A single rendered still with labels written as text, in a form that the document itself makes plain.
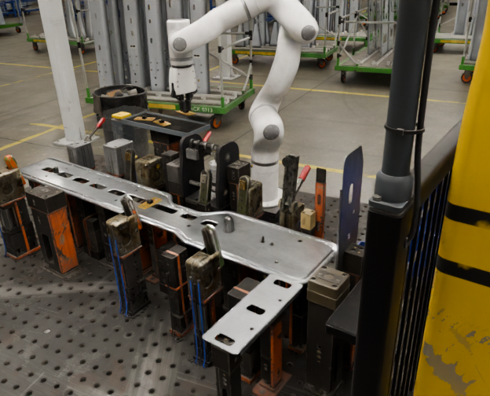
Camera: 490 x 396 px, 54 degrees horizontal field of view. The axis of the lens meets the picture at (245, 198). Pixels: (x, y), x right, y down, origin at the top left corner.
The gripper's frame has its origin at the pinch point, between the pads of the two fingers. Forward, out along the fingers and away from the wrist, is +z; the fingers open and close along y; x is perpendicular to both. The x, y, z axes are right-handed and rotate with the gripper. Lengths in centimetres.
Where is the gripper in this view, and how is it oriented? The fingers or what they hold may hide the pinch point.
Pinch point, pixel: (185, 105)
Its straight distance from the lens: 191.2
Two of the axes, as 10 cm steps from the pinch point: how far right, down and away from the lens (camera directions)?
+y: -7.2, 3.2, -6.1
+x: 6.9, 3.0, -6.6
